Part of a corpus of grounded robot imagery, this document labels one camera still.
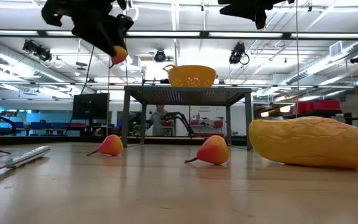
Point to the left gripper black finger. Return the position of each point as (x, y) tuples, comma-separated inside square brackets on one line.
[(112, 29), (95, 39)]

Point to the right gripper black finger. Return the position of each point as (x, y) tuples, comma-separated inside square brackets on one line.
[(235, 3), (238, 11)]

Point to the yellow plastic colander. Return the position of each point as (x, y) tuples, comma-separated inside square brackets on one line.
[(191, 77)]

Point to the black background robot arm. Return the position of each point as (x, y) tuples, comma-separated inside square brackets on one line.
[(182, 117)]

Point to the black ceiling spotlight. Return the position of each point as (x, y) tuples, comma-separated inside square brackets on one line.
[(30, 46), (159, 56), (44, 54), (357, 59)]

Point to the black computer monitor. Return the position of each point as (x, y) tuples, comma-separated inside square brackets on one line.
[(90, 105)]

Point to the grey perforated metal shelf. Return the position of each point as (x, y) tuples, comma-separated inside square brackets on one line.
[(185, 93)]

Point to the person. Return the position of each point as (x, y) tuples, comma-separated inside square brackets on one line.
[(157, 119)]

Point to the red storage bin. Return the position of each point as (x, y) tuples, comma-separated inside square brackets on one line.
[(326, 105), (304, 107)]

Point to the silver kitchen knife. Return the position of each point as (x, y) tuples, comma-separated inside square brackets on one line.
[(26, 156)]

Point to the yellow mango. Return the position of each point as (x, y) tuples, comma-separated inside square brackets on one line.
[(309, 143)]

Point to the black aluminium rig frame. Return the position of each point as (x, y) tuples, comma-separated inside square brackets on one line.
[(204, 34)]

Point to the black overhead camera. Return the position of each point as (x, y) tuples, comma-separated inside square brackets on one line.
[(236, 53)]

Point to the silver ventilation duct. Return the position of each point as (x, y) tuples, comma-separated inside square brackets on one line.
[(346, 51)]

